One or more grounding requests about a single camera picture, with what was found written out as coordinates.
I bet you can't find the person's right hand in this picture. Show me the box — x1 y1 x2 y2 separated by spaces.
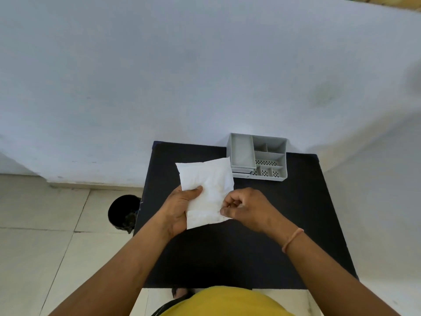
220 188 287 240

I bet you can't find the person's left hand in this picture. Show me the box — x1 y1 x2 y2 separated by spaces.
159 185 203 239

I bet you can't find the person's right forearm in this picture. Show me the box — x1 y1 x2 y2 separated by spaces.
274 224 402 316

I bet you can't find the person's left forearm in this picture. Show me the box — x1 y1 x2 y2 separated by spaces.
49 216 175 316

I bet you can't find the black table mat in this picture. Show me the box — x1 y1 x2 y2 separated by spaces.
133 141 359 290

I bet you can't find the grey plastic compartment organizer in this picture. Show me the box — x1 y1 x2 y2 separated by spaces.
226 133 288 182

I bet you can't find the orange wrist thread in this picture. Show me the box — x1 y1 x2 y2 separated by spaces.
282 228 305 254

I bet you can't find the black waste bin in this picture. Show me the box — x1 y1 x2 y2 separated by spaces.
108 195 143 235

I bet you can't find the yellow shirt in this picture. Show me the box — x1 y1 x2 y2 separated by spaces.
167 286 296 316

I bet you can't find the person's dark sandal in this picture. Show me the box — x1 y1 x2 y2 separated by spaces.
171 286 195 299

